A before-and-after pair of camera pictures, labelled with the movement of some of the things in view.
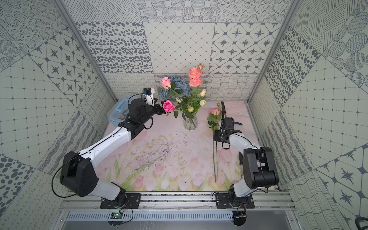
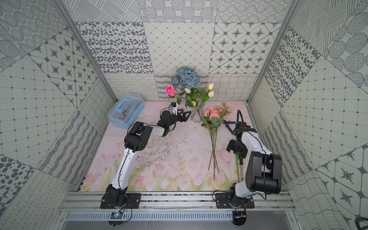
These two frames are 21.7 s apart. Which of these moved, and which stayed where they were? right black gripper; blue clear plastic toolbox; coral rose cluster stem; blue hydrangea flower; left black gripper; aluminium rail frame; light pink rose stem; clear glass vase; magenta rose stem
Moved: coral rose cluster stem; light pink rose stem; right black gripper; blue hydrangea flower; clear glass vase; left black gripper; magenta rose stem
Stayed: blue clear plastic toolbox; aluminium rail frame
